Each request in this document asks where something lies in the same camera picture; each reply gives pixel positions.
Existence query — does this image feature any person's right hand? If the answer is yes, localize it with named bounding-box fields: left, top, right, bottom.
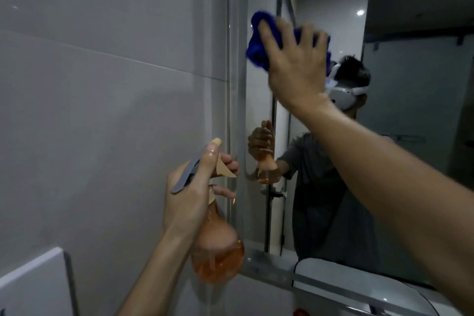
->
left=258, top=17, right=331, bottom=115

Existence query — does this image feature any person's left hand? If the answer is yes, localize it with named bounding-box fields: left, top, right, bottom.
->
left=161, top=141, right=241, bottom=243

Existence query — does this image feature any blue cloth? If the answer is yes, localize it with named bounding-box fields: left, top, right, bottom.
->
left=245, top=11, right=333, bottom=78

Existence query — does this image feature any orange spray bottle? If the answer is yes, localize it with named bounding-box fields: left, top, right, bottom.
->
left=170, top=137, right=246, bottom=285

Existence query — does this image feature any rectangular wall mirror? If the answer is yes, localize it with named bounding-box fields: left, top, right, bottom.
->
left=226, top=0, right=474, bottom=316

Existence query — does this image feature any person's right forearm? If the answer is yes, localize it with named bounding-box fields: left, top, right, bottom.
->
left=294, top=97, right=474, bottom=315

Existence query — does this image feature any white wall switch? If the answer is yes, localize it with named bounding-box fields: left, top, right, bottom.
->
left=0, top=246, right=80, bottom=316

